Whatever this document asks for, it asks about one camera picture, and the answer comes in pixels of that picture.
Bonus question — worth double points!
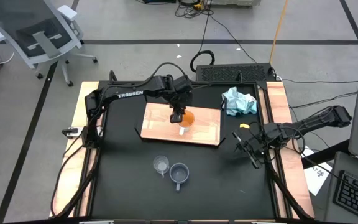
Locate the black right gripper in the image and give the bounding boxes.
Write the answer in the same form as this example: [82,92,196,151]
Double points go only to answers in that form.
[231,129,267,170]

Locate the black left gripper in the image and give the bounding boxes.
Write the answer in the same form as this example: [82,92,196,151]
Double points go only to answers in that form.
[168,75,195,124]

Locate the yellow and white mug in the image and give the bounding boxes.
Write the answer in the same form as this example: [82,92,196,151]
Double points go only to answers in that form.
[177,109,196,136]

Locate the clear glass cup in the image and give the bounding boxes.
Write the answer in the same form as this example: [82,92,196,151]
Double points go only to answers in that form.
[152,155,170,179]

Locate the grey mug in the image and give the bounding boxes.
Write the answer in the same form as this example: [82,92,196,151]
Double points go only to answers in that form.
[168,162,190,192]

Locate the wooden cutting board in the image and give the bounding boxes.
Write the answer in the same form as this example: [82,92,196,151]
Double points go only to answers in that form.
[134,90,227,147]

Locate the light blue cloth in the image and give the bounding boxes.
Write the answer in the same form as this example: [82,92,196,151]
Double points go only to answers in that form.
[221,86,258,118]

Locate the black perforated computer case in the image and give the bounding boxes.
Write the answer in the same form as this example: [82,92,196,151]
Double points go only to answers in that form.
[195,63,276,83]

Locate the wooden table side board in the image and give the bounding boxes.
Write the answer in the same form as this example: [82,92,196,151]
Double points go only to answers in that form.
[48,81,101,218]
[265,81,316,218]

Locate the white paper sheet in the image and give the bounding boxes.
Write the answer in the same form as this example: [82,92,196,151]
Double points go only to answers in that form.
[300,145,334,197]

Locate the black clamp device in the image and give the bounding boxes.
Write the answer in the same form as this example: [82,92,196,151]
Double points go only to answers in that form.
[62,126,85,138]

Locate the grey box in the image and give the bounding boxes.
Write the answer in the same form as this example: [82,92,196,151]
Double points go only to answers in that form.
[211,0,262,7]

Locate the black keyboard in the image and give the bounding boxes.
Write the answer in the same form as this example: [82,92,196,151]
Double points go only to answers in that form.
[333,170,358,223]

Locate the grey office chair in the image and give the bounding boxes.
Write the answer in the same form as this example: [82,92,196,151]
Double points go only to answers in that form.
[0,0,99,88]

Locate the coiled black cable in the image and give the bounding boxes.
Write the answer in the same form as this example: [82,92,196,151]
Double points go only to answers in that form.
[190,49,216,73]

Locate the black frame strut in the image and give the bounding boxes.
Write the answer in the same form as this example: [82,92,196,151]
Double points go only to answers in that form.
[265,152,311,220]
[54,149,102,218]

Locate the black cable tangle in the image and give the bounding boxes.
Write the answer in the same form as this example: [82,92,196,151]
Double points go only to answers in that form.
[174,0,214,19]

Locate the yellow cable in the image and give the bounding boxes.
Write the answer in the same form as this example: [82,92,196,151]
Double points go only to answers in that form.
[268,0,289,65]

